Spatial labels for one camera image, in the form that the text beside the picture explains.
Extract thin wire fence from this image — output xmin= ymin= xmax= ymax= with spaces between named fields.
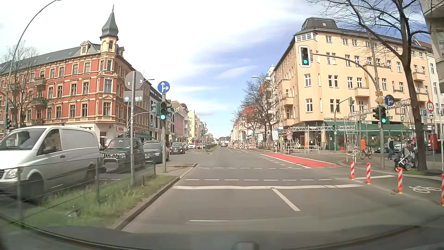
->
xmin=0 ymin=158 xmax=158 ymax=223

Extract person on bicycle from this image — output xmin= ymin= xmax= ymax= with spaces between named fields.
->
xmin=359 ymin=136 xmax=373 ymax=160

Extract silver van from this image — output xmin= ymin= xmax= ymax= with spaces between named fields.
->
xmin=0 ymin=126 xmax=103 ymax=201

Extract black off-road car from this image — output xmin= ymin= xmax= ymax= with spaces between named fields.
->
xmin=100 ymin=137 xmax=146 ymax=173

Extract car's own bonnet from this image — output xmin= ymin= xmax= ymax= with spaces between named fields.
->
xmin=0 ymin=211 xmax=444 ymax=250

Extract road markings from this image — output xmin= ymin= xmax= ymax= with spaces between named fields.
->
xmin=172 ymin=149 xmax=443 ymax=223

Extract traffic light with blue sign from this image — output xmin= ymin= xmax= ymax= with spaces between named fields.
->
xmin=151 ymin=81 xmax=173 ymax=173

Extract grey asphalt road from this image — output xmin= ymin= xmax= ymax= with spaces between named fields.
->
xmin=0 ymin=146 xmax=444 ymax=234

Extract metal railing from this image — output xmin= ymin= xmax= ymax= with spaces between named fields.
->
xmin=284 ymin=144 xmax=320 ymax=154

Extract beige corner building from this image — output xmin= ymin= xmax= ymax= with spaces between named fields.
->
xmin=273 ymin=17 xmax=435 ymax=152

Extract large bare tree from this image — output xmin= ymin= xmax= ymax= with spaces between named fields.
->
xmin=308 ymin=0 xmax=444 ymax=173

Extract metal truss frame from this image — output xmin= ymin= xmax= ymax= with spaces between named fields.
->
xmin=280 ymin=98 xmax=414 ymax=163

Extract grey pavement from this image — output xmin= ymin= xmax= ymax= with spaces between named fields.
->
xmin=274 ymin=149 xmax=444 ymax=182

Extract road signs on post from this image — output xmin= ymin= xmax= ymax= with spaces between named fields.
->
xmin=277 ymin=121 xmax=294 ymax=152

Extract grey building with balconies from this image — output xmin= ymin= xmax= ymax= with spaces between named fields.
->
xmin=419 ymin=0 xmax=444 ymax=141

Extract row of bare trees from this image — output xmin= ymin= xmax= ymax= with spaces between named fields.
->
xmin=232 ymin=74 xmax=289 ymax=147

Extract red brick building with turret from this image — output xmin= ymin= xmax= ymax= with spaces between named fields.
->
xmin=0 ymin=5 xmax=152 ymax=147

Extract grass median strip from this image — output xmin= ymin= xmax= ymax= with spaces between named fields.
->
xmin=0 ymin=162 xmax=198 ymax=230

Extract red and white roadworks barriers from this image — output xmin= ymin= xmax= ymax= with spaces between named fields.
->
xmin=227 ymin=142 xmax=257 ymax=150

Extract curved street lamp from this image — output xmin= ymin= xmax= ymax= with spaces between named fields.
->
xmin=3 ymin=0 xmax=63 ymax=137

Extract round road sign on post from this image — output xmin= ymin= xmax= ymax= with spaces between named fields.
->
xmin=123 ymin=71 xmax=145 ymax=185

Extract dark grey car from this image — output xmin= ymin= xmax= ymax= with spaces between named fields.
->
xmin=143 ymin=141 xmax=170 ymax=164

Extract row of buildings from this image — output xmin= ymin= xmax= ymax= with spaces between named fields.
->
xmin=230 ymin=64 xmax=286 ymax=144
xmin=149 ymin=87 xmax=209 ymax=144

